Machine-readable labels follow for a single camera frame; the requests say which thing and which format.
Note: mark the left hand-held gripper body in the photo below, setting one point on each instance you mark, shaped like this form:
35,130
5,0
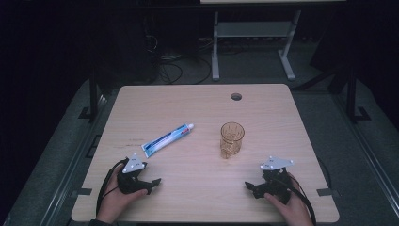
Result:
131,175

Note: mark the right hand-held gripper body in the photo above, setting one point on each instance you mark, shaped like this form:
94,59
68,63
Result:
277,183

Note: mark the person's right hand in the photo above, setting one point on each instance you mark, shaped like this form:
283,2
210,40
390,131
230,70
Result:
291,210

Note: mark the person's left hand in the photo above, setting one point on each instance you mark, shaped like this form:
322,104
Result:
114,204

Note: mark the blue and white toothpaste tube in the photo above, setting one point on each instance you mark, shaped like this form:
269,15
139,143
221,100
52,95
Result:
167,139

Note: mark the black tape strip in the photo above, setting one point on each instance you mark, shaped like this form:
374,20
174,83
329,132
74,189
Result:
325,192
83,191

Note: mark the amber glass cup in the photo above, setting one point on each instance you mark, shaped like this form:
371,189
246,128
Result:
231,139

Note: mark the person's dark left sleeve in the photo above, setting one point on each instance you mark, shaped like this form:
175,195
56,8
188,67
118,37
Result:
100,222

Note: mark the grey metal table stand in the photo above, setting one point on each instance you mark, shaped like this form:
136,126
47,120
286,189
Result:
254,29

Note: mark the aluminium frame rail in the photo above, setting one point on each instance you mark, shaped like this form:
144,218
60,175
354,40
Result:
67,175
370,157

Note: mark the black metal stand post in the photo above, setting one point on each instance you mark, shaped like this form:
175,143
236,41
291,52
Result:
352,94
93,94

